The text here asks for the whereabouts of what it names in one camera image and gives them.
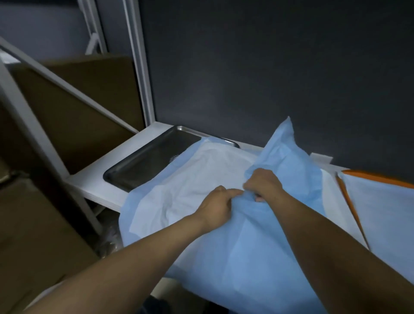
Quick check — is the person's left forearm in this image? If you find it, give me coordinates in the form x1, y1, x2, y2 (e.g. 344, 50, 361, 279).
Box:
29, 214, 207, 314

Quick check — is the person's right hand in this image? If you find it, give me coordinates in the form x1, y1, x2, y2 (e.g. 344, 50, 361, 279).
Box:
243, 168, 286, 203

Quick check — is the white metal shelf frame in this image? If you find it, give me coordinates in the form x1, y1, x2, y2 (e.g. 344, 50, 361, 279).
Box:
0, 0, 156, 237

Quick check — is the person's right forearm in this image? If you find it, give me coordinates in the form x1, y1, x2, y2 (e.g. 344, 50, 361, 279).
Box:
263, 190, 414, 314

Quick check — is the stainless steel tray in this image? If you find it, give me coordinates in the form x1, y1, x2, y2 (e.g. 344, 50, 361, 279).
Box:
103, 126, 240, 192

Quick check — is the tall brown cardboard box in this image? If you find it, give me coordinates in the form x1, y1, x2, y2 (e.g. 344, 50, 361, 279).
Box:
0, 54, 145, 175

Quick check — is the person's left hand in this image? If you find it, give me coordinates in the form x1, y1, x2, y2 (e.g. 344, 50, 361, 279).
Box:
193, 185, 244, 234

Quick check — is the orange-edged blue sheet pack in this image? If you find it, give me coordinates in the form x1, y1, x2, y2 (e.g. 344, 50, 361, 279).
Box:
336, 170, 414, 285

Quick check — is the blue paper drape sheet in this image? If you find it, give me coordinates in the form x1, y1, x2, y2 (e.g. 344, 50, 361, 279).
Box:
119, 116, 369, 314

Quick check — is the low brown cardboard box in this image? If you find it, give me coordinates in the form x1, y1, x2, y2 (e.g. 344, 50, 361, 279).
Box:
0, 176, 99, 314

